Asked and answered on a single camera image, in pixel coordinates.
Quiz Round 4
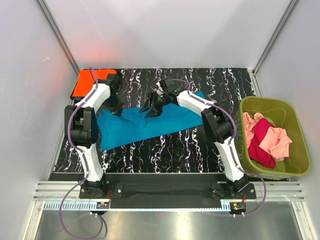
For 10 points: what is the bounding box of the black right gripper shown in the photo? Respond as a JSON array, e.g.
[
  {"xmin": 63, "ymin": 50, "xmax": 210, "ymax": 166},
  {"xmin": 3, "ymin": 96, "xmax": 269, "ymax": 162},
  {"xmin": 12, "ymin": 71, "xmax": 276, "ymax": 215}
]
[{"xmin": 138, "ymin": 91, "xmax": 169, "ymax": 120}]

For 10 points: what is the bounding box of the blue t shirt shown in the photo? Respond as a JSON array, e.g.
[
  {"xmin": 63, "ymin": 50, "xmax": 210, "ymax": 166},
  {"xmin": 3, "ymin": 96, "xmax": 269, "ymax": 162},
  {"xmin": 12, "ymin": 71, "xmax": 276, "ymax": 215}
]
[{"xmin": 97, "ymin": 103, "xmax": 203, "ymax": 151}]

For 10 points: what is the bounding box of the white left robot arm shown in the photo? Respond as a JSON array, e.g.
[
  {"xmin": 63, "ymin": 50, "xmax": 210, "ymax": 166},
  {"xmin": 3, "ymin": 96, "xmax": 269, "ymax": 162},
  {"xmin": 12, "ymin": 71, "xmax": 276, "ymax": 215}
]
[{"xmin": 64, "ymin": 72, "xmax": 124, "ymax": 198}]

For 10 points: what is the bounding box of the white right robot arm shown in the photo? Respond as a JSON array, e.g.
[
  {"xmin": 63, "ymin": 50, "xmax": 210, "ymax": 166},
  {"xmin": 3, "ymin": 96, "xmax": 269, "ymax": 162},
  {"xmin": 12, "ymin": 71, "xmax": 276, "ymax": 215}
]
[{"xmin": 139, "ymin": 77, "xmax": 249, "ymax": 199}]

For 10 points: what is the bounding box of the folded orange t shirt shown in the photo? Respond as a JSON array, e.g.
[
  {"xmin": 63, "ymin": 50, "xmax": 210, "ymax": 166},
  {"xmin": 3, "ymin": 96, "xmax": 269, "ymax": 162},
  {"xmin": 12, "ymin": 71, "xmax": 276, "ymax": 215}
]
[{"xmin": 70, "ymin": 69, "xmax": 117, "ymax": 100}]

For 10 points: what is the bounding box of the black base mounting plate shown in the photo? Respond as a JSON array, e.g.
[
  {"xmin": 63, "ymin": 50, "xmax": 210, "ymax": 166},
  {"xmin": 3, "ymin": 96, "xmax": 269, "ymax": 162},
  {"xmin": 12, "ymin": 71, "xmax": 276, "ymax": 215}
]
[{"xmin": 79, "ymin": 173, "xmax": 257, "ymax": 211}]

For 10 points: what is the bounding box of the olive green plastic bin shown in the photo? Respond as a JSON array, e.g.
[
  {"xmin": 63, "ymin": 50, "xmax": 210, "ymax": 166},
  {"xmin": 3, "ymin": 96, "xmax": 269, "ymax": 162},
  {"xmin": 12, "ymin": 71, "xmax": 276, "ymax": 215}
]
[{"xmin": 234, "ymin": 96, "xmax": 311, "ymax": 180}]

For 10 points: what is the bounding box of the pink t shirt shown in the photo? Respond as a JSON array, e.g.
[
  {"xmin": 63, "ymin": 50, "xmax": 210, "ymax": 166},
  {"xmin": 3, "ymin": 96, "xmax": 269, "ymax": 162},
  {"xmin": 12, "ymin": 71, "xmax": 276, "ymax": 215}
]
[{"xmin": 242, "ymin": 112, "xmax": 293, "ymax": 169}]

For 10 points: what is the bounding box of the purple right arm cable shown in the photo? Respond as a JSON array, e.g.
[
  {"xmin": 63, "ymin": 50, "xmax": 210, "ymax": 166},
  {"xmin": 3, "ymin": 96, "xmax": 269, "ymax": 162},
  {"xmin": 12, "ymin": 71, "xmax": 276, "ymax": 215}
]
[{"xmin": 172, "ymin": 78, "xmax": 267, "ymax": 216}]

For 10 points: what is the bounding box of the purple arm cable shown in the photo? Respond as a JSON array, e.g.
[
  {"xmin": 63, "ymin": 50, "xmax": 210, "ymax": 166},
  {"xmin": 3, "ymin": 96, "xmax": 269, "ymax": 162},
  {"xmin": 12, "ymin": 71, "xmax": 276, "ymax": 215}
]
[
  {"xmin": 172, "ymin": 78, "xmax": 267, "ymax": 216},
  {"xmin": 59, "ymin": 66, "xmax": 108, "ymax": 240}
]

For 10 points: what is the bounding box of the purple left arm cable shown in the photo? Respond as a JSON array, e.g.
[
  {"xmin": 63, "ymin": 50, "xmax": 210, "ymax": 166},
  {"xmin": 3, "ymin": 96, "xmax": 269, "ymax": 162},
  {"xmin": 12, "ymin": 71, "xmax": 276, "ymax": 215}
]
[{"xmin": 59, "ymin": 66, "xmax": 108, "ymax": 240}]

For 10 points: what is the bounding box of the aluminium frame rail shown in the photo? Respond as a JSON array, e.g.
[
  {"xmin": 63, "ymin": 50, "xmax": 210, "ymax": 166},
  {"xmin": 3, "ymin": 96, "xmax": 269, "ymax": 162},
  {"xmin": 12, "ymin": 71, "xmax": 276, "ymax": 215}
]
[{"xmin": 32, "ymin": 181, "xmax": 306, "ymax": 201}]

